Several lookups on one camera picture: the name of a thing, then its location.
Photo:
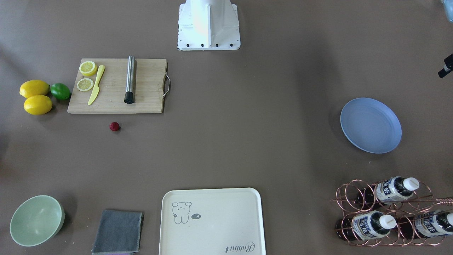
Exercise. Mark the yellow plastic knife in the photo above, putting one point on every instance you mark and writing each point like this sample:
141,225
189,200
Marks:
96,89

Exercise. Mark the lemon half upper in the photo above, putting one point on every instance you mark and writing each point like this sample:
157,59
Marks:
88,68

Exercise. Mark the cream rabbit tray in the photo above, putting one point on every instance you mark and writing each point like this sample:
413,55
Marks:
227,221

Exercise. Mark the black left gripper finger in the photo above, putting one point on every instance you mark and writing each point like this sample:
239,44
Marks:
447,68

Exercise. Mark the red strawberry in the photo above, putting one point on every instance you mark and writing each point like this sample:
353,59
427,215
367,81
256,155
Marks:
114,126

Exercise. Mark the grey folded cloth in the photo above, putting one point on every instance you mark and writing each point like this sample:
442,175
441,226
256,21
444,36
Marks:
119,233

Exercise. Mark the steel muddler black tip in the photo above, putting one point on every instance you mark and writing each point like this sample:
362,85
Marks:
130,80

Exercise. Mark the dark bottle upper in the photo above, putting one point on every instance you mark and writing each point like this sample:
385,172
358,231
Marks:
395,189

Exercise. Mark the green bowl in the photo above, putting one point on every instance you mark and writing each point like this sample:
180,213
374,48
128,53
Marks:
36,220

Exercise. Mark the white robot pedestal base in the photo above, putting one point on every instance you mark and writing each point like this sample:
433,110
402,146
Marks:
208,25

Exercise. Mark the yellow lemon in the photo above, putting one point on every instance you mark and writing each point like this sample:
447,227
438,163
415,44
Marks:
38,105
34,87

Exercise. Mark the dark bottle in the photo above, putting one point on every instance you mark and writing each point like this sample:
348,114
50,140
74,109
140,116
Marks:
428,225
365,226
395,189

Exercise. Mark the green lime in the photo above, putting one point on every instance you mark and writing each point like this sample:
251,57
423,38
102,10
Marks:
60,91

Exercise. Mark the yellow lemon lower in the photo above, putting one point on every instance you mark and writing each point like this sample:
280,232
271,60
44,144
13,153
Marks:
38,105

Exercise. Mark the wooden cutting board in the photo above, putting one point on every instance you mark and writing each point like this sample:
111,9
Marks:
149,88

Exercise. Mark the blue plate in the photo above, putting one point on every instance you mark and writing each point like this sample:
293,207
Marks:
370,125

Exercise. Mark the lemon slice lower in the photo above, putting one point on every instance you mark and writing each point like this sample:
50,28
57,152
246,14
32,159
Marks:
85,84

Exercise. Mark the yellow lemon upper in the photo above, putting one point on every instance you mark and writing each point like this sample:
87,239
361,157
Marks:
34,87

